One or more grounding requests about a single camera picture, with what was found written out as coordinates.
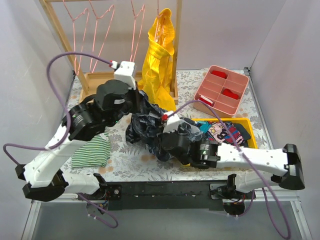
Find dark leaf-print shorts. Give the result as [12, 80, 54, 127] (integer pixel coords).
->
[125, 90, 206, 159]

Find pink wire hanger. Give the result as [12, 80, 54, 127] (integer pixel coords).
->
[62, 0, 90, 76]
[89, 0, 115, 57]
[129, 0, 146, 62]

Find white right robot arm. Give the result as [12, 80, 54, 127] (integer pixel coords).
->
[154, 131, 305, 199]

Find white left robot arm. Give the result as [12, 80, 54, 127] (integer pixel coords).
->
[15, 79, 141, 202]

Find yellow shorts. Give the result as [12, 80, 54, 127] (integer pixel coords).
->
[138, 8, 176, 111]

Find pink hanger holding yellow shorts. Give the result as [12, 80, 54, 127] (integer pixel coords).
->
[154, 0, 161, 43]

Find wooden clothes rack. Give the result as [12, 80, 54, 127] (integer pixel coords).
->
[39, 0, 183, 105]

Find floral patterned table mat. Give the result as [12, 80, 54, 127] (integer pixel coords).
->
[61, 69, 272, 182]

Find red white striped sock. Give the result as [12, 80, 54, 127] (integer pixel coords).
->
[198, 95, 214, 107]

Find green white striped garment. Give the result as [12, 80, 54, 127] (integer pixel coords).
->
[71, 132, 111, 168]

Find colorful comic-print garment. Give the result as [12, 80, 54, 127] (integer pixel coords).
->
[195, 121, 251, 148]

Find pink divided organizer box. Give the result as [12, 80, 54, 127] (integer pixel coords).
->
[193, 65, 249, 118]

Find red folded sock middle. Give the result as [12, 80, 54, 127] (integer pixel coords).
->
[222, 88, 239, 100]

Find red folded sock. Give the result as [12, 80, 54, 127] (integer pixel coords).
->
[211, 70, 228, 79]
[222, 88, 239, 100]

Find yellow plastic tray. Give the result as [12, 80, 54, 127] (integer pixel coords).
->
[192, 118, 258, 149]

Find red folded sock top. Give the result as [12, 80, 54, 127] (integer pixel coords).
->
[211, 70, 228, 79]

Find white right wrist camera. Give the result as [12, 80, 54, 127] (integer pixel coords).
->
[161, 111, 184, 134]

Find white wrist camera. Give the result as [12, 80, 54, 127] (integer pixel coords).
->
[114, 61, 136, 90]
[161, 111, 184, 134]

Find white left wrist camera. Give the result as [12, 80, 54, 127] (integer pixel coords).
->
[114, 61, 136, 90]

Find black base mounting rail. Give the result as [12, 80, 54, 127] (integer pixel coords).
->
[77, 179, 251, 212]

